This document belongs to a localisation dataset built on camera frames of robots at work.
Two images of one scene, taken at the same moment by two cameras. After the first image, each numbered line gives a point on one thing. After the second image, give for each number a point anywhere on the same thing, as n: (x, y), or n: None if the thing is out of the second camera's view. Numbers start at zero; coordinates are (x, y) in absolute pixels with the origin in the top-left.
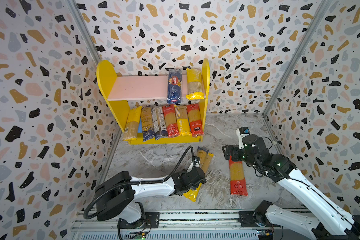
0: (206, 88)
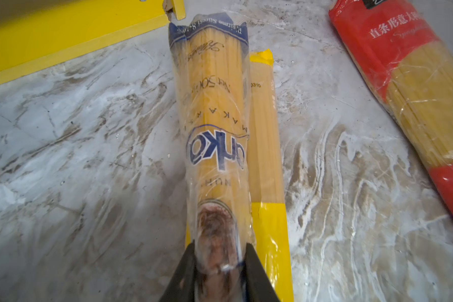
0: (27, 44)
